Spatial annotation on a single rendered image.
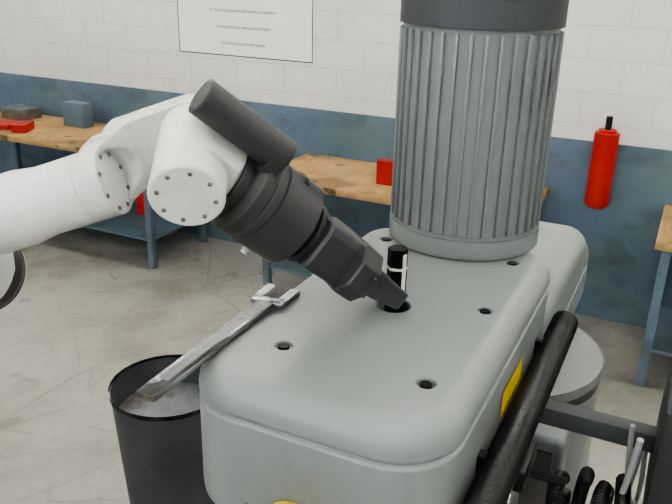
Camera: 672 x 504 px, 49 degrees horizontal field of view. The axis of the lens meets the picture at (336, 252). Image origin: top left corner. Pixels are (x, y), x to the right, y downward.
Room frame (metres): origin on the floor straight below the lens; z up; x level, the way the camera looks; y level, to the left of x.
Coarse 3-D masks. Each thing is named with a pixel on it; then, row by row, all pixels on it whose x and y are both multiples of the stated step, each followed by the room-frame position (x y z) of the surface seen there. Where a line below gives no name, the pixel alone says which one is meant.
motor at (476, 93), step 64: (448, 0) 0.86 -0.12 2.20; (512, 0) 0.85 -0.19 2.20; (448, 64) 0.87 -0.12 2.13; (512, 64) 0.85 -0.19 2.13; (448, 128) 0.86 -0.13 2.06; (512, 128) 0.86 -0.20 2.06; (448, 192) 0.86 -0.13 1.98; (512, 192) 0.86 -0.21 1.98; (448, 256) 0.85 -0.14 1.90; (512, 256) 0.86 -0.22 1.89
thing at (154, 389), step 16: (272, 288) 0.74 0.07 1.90; (256, 304) 0.70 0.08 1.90; (272, 304) 0.70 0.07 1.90; (288, 304) 0.72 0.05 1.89; (240, 320) 0.66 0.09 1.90; (256, 320) 0.67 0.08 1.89; (208, 336) 0.63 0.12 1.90; (224, 336) 0.63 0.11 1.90; (192, 352) 0.60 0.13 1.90; (208, 352) 0.60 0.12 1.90; (176, 368) 0.57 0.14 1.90; (192, 368) 0.57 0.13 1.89; (144, 384) 0.54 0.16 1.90; (160, 384) 0.54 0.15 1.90; (176, 384) 0.55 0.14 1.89
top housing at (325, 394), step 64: (384, 256) 0.86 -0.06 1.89; (320, 320) 0.68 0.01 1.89; (384, 320) 0.68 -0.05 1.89; (448, 320) 0.69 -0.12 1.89; (512, 320) 0.70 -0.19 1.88; (256, 384) 0.56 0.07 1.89; (320, 384) 0.56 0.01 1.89; (384, 384) 0.56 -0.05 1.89; (448, 384) 0.56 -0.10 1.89; (512, 384) 0.70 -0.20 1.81; (256, 448) 0.54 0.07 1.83; (320, 448) 0.52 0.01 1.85; (384, 448) 0.49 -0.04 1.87; (448, 448) 0.50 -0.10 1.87
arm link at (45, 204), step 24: (48, 168) 0.64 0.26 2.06; (0, 192) 0.63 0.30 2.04; (24, 192) 0.62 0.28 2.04; (48, 192) 0.62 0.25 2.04; (72, 192) 0.62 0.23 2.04; (0, 216) 0.62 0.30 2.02; (24, 216) 0.62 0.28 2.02; (48, 216) 0.62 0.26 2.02; (72, 216) 0.62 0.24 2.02; (0, 240) 0.62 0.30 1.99; (24, 240) 0.62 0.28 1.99; (0, 264) 0.65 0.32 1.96; (0, 288) 0.65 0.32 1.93
